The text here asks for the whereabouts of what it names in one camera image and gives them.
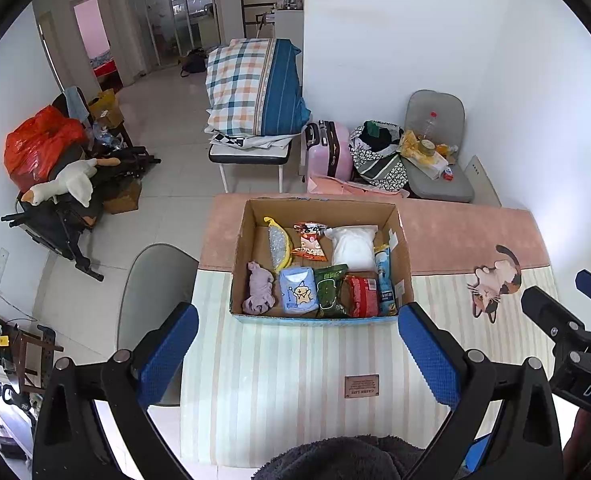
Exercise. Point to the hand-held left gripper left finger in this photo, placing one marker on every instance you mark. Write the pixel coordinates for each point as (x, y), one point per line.
(168, 355)

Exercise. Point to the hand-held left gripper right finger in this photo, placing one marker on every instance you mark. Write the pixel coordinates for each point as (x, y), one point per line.
(428, 355)

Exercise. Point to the slim blue packet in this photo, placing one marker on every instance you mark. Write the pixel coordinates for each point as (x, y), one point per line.
(384, 280)

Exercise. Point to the purple cloth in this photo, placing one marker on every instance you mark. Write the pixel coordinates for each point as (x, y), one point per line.
(258, 287)

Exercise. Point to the green snack packet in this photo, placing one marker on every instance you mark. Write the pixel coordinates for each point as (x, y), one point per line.
(330, 290)

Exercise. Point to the white soft pouch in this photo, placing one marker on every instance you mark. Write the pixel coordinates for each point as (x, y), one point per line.
(350, 250)

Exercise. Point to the blue cartoon tissue pack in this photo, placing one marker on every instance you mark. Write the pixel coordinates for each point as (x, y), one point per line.
(298, 292)

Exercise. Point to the yellow banana-shaped pouch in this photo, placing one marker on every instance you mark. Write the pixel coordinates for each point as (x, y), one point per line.
(278, 245)

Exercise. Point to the red white panda snack packet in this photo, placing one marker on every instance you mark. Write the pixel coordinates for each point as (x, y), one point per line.
(309, 247)

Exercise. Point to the person's right forearm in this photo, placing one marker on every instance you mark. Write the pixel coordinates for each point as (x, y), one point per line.
(580, 445)

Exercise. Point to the grey shell chair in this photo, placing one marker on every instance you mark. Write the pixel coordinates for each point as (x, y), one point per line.
(150, 290)

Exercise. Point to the striped pink table mat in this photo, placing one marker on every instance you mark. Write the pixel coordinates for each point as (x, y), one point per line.
(275, 360)

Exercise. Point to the person's dark fleece clothing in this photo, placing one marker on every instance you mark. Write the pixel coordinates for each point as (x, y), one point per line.
(340, 460)

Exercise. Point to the dark wooden chair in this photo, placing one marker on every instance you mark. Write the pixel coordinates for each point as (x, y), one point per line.
(30, 355)

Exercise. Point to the white board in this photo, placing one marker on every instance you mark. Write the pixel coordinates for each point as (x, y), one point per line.
(483, 182)

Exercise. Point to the brown cardboard box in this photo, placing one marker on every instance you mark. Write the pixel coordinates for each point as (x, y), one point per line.
(124, 199)

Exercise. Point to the small red box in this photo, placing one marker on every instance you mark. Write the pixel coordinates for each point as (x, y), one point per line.
(449, 175)

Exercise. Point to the white goose plush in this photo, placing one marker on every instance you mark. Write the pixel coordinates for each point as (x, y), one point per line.
(75, 182)

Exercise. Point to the black white patterned bag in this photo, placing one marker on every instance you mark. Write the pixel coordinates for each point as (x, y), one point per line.
(380, 165)

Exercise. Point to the tape roll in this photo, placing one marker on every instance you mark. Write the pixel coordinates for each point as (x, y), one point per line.
(427, 148)

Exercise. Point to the yellow plastic bag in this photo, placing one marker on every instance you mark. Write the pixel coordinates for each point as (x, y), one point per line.
(409, 144)

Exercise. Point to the white bench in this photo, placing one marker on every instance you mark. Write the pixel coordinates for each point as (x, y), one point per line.
(250, 157)

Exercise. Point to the clear plastic bottle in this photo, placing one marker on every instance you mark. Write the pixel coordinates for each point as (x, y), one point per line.
(429, 127)

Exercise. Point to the pink suitcase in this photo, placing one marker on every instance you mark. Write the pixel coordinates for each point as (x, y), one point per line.
(338, 150)

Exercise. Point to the white folded cloth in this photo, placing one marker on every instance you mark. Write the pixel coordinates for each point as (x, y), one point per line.
(260, 141)

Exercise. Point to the grey cushioned chair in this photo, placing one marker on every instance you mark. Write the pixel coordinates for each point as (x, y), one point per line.
(440, 105)

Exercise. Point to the orange plastic bag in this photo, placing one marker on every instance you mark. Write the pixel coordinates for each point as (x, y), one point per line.
(40, 145)

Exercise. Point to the yellow cardboard box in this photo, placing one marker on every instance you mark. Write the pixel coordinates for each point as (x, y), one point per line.
(106, 109)

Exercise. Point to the light blue cloth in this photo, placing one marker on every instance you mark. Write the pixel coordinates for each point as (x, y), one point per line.
(77, 105)

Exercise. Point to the plaid folded quilt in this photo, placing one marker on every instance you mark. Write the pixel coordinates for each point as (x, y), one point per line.
(245, 80)

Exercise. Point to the black folded stroller frame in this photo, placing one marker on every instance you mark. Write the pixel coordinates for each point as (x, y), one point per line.
(55, 225)

